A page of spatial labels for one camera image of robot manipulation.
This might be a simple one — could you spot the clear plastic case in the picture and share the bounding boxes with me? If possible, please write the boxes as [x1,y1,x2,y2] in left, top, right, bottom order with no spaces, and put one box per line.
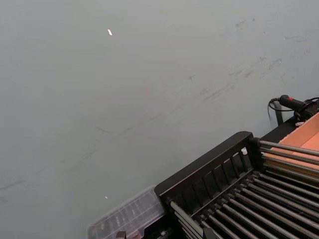
[87,185,166,239]

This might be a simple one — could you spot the shallow brown cardboard tray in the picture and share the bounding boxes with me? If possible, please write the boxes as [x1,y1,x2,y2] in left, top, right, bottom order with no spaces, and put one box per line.
[270,113,319,172]

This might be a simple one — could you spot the black rack with steel bars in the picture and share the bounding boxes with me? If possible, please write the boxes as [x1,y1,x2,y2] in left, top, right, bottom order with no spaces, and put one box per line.
[154,131,319,239]

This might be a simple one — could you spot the black corded tool red switch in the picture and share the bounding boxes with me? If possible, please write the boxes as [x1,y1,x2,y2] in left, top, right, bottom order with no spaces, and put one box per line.
[268,94,319,126]

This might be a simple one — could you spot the pale grey wall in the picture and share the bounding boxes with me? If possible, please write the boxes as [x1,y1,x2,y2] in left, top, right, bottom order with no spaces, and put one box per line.
[0,0,319,239]

